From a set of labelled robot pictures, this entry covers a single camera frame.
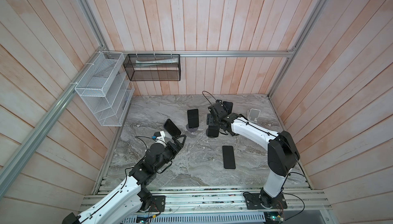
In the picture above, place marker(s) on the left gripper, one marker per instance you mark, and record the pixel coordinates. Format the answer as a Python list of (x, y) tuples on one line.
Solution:
[(175, 150)]

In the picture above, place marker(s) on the black phone stand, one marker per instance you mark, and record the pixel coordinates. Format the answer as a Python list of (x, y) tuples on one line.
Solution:
[(213, 131)]

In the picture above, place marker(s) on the white folding phone stand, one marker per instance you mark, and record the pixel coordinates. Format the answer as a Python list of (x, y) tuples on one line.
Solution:
[(253, 114)]

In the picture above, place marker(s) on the white phone front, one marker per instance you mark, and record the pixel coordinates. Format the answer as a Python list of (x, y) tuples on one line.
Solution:
[(228, 157)]

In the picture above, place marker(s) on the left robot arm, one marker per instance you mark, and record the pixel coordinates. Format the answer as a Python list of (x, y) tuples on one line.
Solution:
[(131, 195)]

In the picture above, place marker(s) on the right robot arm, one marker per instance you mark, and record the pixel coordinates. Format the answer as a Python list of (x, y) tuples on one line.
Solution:
[(282, 152)]

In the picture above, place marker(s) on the purple phone rear stand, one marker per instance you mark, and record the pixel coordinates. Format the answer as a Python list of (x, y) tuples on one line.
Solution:
[(228, 106)]

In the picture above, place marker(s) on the blue phone on white stand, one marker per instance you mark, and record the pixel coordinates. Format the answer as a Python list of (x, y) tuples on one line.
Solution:
[(171, 128)]

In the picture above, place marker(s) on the grey round stand base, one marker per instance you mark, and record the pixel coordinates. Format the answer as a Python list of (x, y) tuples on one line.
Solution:
[(191, 129)]

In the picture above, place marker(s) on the green phone on round stand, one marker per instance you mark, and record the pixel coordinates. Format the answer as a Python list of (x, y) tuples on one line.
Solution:
[(193, 118)]

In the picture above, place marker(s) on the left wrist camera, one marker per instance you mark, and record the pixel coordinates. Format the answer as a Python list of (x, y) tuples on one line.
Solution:
[(159, 137)]

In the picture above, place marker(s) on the aluminium front rail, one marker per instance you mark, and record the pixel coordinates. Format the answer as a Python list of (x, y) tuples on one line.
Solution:
[(230, 199)]

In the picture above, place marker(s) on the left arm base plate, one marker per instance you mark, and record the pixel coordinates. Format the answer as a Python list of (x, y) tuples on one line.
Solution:
[(154, 203)]

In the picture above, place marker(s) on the black wire mesh basket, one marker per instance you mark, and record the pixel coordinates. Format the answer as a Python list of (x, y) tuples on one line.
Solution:
[(153, 67)]

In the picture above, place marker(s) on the white wire mesh shelf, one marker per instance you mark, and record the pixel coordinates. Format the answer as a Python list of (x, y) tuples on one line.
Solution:
[(104, 88)]

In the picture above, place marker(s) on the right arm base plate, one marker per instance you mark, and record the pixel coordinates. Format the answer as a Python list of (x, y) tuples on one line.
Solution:
[(257, 201)]

